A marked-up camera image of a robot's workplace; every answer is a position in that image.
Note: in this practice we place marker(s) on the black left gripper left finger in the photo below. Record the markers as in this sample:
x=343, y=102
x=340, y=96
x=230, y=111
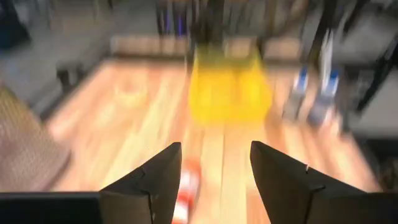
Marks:
x=149, y=193

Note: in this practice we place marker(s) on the silver aluminium profile post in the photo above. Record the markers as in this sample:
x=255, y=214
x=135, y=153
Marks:
x=327, y=49

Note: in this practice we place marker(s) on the yellow plastic tray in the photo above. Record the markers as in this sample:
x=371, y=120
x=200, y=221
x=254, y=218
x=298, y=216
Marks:
x=230, y=90

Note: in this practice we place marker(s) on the steel box grater pink trim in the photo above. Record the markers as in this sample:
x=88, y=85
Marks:
x=28, y=149

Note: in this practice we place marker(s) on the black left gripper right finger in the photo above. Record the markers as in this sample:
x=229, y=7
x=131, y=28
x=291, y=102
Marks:
x=286, y=193

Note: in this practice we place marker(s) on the clear plastic container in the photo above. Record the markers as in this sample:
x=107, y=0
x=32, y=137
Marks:
x=311, y=77

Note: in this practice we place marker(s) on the black aluminium rig frame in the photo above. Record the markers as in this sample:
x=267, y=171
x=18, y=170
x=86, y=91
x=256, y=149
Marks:
x=374, y=87

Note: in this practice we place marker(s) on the orange food colouring bottle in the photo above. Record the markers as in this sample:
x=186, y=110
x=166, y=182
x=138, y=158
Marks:
x=186, y=193

